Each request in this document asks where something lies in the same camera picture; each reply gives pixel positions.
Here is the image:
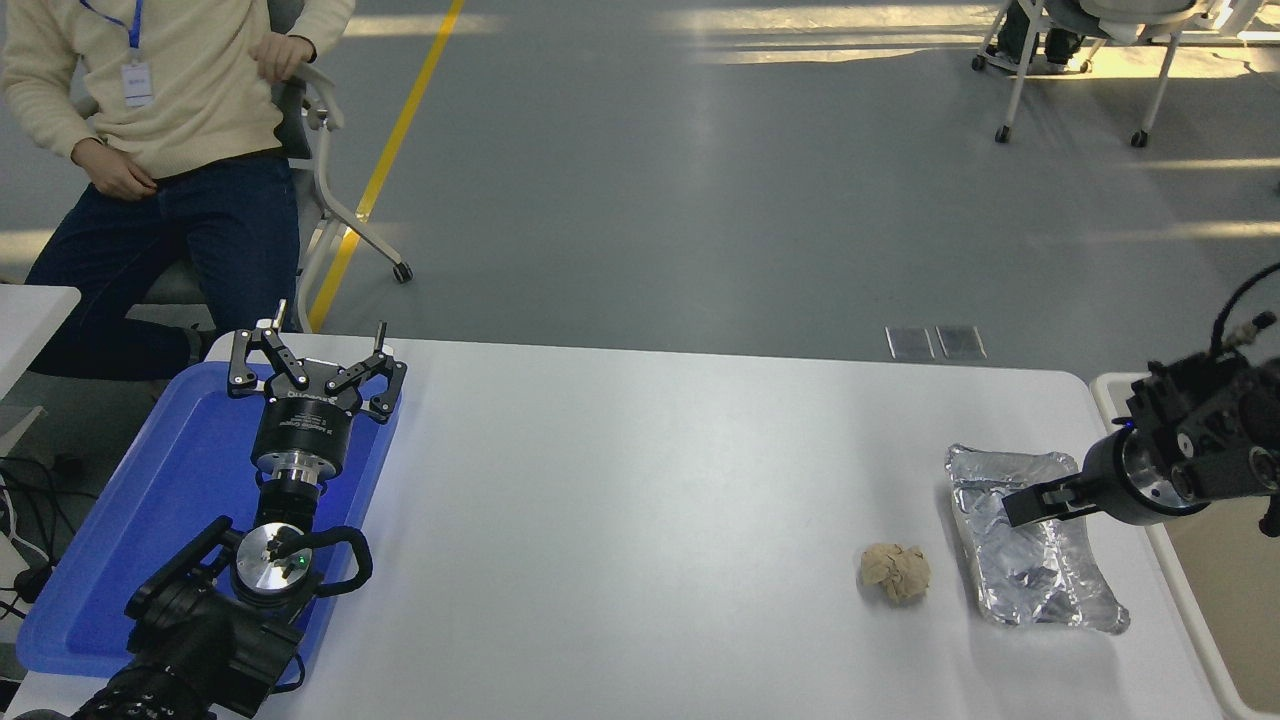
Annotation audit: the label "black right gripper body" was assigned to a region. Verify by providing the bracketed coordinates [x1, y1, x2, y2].
[1080, 426, 1163, 527]

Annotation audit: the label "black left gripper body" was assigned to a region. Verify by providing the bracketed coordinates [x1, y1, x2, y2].
[250, 358, 375, 463]

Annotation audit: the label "silver foil tray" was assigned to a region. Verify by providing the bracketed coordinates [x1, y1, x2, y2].
[945, 443, 1132, 636]

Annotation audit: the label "seated person's right hand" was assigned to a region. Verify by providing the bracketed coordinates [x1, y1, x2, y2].
[70, 137, 161, 201]

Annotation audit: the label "seated person's left hand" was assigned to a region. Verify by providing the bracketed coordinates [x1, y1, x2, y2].
[250, 33, 318, 85]

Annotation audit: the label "crumpled tan paper ball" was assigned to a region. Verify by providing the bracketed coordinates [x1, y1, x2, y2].
[858, 541, 933, 604]

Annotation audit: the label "blue plastic tray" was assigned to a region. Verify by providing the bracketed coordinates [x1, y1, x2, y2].
[17, 360, 403, 679]

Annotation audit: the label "large pale bin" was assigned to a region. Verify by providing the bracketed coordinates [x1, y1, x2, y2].
[1089, 372, 1280, 720]

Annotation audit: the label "small white side table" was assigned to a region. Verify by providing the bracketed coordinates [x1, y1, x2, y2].
[0, 284, 83, 459]

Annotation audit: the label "seated person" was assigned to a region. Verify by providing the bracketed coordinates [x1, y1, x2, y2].
[0, 0, 357, 381]

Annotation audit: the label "white wheeled chair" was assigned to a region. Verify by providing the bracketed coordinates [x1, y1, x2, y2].
[972, 0, 1241, 149]

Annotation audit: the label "white frame office chair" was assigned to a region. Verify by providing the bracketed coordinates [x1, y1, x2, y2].
[128, 0, 415, 336]

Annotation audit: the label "black floor cables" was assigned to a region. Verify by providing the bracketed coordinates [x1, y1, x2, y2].
[0, 455, 89, 621]

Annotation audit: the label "white floor cable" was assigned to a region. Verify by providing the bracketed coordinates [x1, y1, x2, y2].
[0, 475, 46, 576]

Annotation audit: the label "white badge on blue lanyard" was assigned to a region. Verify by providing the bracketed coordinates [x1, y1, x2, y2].
[78, 0, 157, 108]

